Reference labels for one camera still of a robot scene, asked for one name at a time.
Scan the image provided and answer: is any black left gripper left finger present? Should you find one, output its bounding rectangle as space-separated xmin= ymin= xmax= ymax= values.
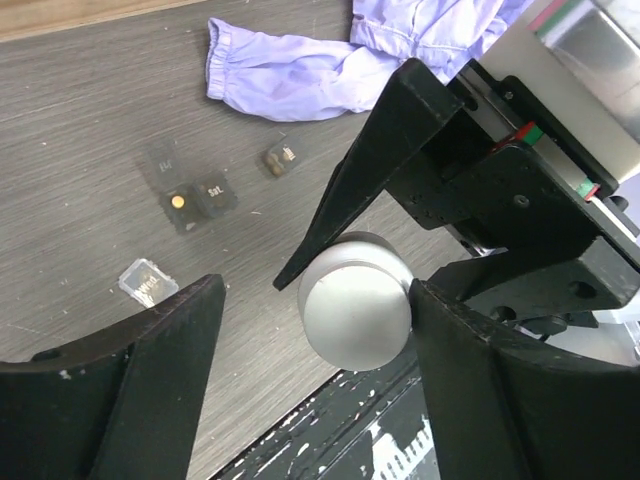
xmin=1 ymin=275 xmax=226 ymax=479

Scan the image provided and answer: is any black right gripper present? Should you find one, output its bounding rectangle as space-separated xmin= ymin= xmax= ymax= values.
xmin=273 ymin=58 xmax=639 ymax=320

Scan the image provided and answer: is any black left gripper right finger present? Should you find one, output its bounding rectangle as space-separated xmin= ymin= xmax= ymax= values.
xmin=410 ymin=280 xmax=639 ymax=479

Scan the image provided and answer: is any white pill bottle cap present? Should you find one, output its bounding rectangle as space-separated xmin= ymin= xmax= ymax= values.
xmin=301 ymin=266 xmax=411 ymax=371

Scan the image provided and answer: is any white capped pill bottle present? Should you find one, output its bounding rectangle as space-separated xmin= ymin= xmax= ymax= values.
xmin=297 ymin=231 xmax=414 ymax=317

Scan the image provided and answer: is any grey Sat pill box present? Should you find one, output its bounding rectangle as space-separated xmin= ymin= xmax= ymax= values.
xmin=138 ymin=140 xmax=239 ymax=235

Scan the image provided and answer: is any brown Thur pill box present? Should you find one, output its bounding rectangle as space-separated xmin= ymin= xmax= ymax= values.
xmin=262 ymin=136 xmax=304 ymax=179

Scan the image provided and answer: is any lavender crumpled cloth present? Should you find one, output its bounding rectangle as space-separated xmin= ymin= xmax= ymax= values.
xmin=205 ymin=0 xmax=530 ymax=122

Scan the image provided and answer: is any wooden clothes rack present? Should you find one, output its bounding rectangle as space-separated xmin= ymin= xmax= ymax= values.
xmin=0 ymin=0 xmax=201 ymax=42

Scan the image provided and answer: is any white slotted cable duct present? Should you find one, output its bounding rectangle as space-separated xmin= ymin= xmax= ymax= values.
xmin=368 ymin=415 xmax=440 ymax=480

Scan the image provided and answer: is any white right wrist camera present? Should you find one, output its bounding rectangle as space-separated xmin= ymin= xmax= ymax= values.
xmin=463 ymin=1 xmax=639 ymax=197

